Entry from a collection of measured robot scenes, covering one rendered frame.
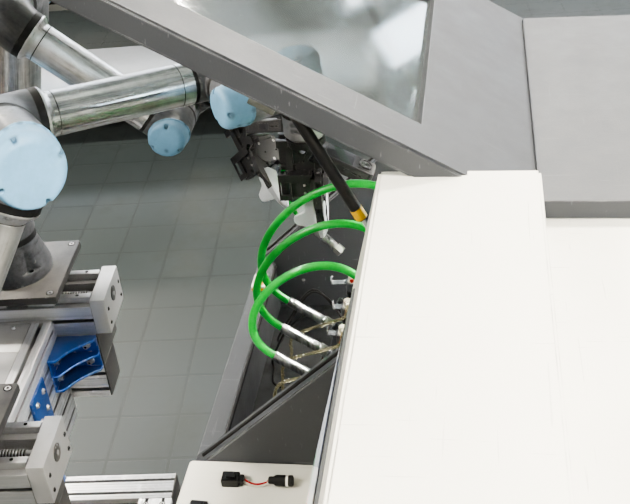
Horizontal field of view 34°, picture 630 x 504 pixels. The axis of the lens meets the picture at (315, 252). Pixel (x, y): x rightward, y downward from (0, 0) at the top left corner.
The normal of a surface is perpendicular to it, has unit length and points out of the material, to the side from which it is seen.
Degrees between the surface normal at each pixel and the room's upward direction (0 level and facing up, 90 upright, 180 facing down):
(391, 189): 0
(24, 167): 84
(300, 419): 90
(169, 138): 90
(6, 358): 0
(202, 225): 0
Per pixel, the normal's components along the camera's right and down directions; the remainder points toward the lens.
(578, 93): -0.08, -0.83
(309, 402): -0.13, 0.55
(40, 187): 0.57, 0.31
